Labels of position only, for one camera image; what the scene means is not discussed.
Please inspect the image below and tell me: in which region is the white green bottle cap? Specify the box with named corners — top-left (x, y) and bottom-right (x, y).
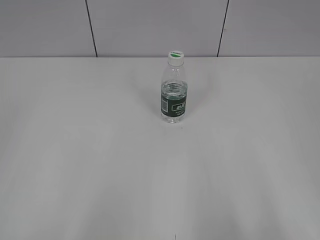
top-left (167, 50), bottom-right (185, 67)

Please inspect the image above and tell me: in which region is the clear Cestbon water bottle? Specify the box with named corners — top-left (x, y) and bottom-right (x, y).
top-left (160, 64), bottom-right (188, 124)

